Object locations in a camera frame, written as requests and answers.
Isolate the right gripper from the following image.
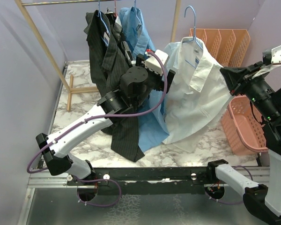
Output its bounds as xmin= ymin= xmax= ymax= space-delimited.
xmin=220 ymin=59 xmax=281 ymax=120

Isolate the white shirt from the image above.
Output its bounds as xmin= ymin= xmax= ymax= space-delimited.
xmin=164 ymin=37 xmax=232 ymax=153

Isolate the blue wire hanger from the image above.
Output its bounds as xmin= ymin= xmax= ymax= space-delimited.
xmin=184 ymin=6 xmax=204 ymax=68

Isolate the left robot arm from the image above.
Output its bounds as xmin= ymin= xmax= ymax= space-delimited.
xmin=36 ymin=50 xmax=175 ymax=185

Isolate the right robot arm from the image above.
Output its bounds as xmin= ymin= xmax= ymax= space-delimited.
xmin=206 ymin=61 xmax=281 ymax=225

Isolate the black pinstripe shirt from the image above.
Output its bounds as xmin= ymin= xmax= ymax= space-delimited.
xmin=83 ymin=9 xmax=146 ymax=162

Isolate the grey plaid shirt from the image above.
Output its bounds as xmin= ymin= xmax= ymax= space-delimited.
xmin=105 ymin=11 xmax=135 ymax=67

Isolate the light blue shirt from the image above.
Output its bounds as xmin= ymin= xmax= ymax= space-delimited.
xmin=118 ymin=6 xmax=170 ymax=152

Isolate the orange file organizer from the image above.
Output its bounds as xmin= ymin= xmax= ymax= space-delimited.
xmin=190 ymin=28 xmax=251 ymax=67

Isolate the pink laundry basket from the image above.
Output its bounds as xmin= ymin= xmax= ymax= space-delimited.
xmin=221 ymin=96 xmax=267 ymax=156

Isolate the wooden clothes rack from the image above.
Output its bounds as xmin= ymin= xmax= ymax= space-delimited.
xmin=15 ymin=0 xmax=179 ymax=111

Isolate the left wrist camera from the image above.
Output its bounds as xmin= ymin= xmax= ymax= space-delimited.
xmin=144 ymin=50 xmax=169 ymax=75

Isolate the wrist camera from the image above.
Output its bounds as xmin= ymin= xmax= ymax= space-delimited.
xmin=262 ymin=45 xmax=281 ymax=66
xmin=144 ymin=50 xmax=169 ymax=75

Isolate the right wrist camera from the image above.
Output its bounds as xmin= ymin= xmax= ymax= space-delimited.
xmin=262 ymin=45 xmax=281 ymax=66

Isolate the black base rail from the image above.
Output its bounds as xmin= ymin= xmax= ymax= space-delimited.
xmin=67 ymin=165 xmax=235 ymax=196

